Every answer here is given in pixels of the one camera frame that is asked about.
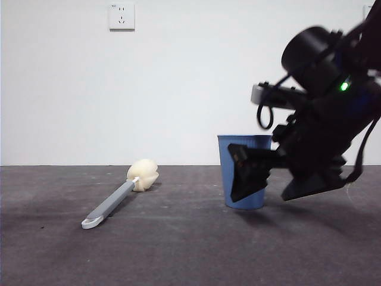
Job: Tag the blue ribbed plastic cup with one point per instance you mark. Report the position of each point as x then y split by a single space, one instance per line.
226 175

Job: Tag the white wall socket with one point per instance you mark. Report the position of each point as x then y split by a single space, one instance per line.
122 17
365 10

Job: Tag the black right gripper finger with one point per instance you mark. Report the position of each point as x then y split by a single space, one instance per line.
253 169
312 186

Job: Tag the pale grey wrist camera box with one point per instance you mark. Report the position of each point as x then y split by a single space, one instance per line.
258 95

